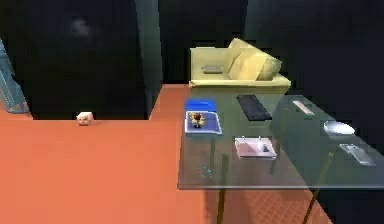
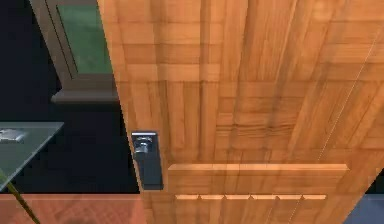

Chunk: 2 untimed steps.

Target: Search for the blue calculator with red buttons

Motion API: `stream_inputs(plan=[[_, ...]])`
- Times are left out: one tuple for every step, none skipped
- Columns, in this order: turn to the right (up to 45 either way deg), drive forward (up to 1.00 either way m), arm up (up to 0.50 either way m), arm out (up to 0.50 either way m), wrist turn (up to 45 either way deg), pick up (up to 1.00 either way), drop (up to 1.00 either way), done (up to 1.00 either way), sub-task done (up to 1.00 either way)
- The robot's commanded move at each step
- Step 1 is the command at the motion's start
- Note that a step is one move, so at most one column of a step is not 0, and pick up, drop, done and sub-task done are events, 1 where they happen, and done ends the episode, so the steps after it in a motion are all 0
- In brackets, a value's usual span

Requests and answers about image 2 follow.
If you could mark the orange wooden room door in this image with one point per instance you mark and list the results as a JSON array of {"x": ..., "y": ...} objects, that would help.
[{"x": 253, "y": 100}]

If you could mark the grey framed window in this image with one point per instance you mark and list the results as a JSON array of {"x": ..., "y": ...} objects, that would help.
[{"x": 83, "y": 43}]

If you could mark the grey glass table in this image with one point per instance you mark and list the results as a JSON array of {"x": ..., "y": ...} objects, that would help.
[{"x": 23, "y": 150}]

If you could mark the small silver object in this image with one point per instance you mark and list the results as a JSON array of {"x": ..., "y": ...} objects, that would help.
[{"x": 10, "y": 136}]

